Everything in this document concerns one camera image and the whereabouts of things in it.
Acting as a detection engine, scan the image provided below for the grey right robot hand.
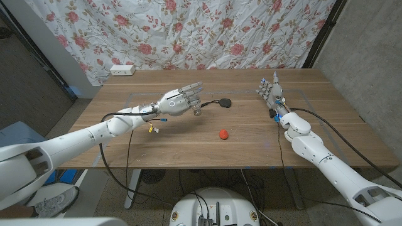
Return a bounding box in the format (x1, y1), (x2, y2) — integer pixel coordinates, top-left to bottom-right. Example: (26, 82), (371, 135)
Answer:
(256, 71), (290, 117)

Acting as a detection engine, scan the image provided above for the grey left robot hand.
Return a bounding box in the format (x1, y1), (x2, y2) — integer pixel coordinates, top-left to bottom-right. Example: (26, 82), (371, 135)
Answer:
(155, 81), (204, 117)

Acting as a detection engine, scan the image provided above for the grey tape outline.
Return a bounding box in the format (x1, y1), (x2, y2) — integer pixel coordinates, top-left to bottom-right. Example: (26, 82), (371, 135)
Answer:
(92, 89), (349, 169)

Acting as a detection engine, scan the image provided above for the white power strip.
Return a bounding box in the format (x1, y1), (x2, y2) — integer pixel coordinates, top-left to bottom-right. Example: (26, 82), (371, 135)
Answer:
(109, 64), (136, 77)

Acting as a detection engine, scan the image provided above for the floral print curtain backdrop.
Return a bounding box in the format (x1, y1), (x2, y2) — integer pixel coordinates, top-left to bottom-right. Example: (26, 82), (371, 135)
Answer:
(24, 0), (337, 86)

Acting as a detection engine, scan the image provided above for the black backdrop stand pole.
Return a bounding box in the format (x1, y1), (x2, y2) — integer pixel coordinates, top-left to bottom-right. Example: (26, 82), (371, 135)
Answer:
(301, 0), (348, 69)

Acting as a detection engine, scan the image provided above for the black round floor fan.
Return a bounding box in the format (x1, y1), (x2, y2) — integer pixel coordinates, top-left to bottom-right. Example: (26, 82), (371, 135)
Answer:
(140, 169), (166, 185)

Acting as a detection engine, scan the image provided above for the grey table leg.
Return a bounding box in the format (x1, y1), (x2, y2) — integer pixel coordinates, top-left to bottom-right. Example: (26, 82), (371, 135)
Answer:
(284, 168), (305, 210)

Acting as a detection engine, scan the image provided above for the white table leg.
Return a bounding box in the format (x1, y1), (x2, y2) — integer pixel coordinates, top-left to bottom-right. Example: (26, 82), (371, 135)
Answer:
(124, 169), (142, 210)

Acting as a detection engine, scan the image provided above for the white robot torso base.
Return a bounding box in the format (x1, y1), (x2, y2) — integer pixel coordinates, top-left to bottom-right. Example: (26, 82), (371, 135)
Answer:
(168, 187), (261, 226)

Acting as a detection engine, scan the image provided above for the white floor platform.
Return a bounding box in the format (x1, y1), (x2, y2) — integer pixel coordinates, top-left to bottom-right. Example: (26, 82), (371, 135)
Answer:
(26, 168), (109, 219)

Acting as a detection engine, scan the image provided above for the blue and black pad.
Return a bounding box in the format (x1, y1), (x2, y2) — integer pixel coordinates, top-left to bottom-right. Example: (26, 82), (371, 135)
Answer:
(43, 169), (78, 186)

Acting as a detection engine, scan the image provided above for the grey sneaker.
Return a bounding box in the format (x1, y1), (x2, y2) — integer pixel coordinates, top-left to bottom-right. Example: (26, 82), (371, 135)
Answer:
(31, 185), (80, 218)

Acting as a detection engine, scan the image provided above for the blue plastic bin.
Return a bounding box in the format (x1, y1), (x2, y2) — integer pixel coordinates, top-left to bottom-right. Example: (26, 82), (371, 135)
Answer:
(0, 121), (48, 148)

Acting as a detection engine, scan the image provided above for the person's bare leg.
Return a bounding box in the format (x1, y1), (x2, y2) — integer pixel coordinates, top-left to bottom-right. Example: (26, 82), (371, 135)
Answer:
(0, 203), (36, 220)

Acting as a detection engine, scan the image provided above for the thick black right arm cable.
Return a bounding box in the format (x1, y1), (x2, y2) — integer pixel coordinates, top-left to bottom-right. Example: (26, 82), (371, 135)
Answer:
(289, 107), (402, 189)

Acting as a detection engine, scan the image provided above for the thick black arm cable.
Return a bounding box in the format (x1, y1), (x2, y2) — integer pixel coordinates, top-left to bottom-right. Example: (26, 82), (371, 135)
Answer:
(289, 107), (402, 189)
(99, 111), (173, 208)

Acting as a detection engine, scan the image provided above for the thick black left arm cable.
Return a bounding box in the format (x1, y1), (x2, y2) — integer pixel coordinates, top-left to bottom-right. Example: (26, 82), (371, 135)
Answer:
(99, 111), (173, 208)

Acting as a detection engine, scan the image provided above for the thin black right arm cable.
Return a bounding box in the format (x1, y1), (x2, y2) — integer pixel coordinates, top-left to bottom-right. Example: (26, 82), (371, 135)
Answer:
(276, 121), (288, 172)

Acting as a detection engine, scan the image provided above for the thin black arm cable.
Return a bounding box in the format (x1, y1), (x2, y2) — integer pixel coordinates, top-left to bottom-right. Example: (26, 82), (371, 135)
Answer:
(126, 129), (135, 202)
(276, 121), (288, 172)

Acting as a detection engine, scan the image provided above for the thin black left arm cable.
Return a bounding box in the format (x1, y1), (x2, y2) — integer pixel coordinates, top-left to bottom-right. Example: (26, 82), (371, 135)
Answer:
(126, 129), (135, 202)

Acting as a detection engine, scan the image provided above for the white floor cable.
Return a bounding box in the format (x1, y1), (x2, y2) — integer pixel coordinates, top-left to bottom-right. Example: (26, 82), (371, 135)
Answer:
(240, 169), (280, 226)

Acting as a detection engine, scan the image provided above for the black floor cable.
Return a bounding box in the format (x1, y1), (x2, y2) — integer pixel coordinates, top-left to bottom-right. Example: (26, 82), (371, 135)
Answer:
(300, 196), (383, 224)

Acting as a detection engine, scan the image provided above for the black wall frame strip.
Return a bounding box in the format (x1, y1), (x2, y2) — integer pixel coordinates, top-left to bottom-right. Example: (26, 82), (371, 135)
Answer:
(0, 6), (78, 103)

